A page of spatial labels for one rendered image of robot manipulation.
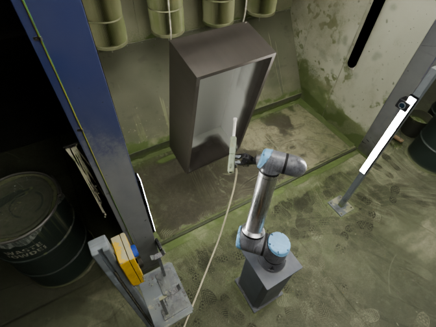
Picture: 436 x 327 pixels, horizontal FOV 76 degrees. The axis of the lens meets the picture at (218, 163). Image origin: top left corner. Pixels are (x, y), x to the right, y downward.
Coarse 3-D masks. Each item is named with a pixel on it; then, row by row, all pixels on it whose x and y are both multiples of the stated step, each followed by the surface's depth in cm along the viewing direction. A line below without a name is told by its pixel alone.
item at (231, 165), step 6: (234, 120) 235; (234, 126) 233; (234, 132) 231; (234, 138) 228; (234, 144) 226; (234, 150) 224; (234, 156) 223; (228, 162) 221; (234, 162) 223; (228, 168) 219
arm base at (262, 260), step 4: (260, 256) 192; (260, 260) 192; (264, 260) 188; (284, 260) 188; (260, 264) 192; (264, 264) 189; (268, 264) 186; (272, 264) 184; (276, 264) 184; (280, 264) 186; (284, 264) 190; (264, 268) 190; (268, 268) 188; (272, 268) 187; (276, 268) 187; (280, 268) 188
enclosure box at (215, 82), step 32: (224, 32) 186; (256, 32) 191; (192, 64) 166; (224, 64) 170; (256, 64) 206; (192, 96) 177; (224, 96) 257; (256, 96) 222; (192, 128) 204; (224, 128) 292; (192, 160) 272
